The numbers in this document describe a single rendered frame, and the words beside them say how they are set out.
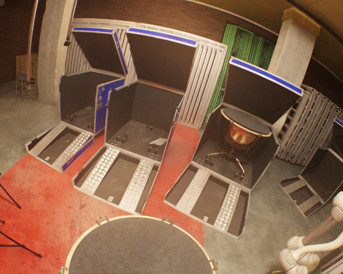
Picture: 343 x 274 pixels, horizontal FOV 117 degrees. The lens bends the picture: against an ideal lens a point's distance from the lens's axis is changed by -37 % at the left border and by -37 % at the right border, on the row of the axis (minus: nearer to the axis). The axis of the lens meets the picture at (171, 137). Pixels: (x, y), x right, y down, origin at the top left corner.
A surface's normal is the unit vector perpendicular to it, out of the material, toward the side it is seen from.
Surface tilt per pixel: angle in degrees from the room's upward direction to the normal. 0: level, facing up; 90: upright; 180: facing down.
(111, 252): 0
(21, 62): 90
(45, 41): 90
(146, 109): 90
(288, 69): 90
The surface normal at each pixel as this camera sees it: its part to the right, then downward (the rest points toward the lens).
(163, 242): 0.25, -0.84
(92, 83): -0.19, 0.44
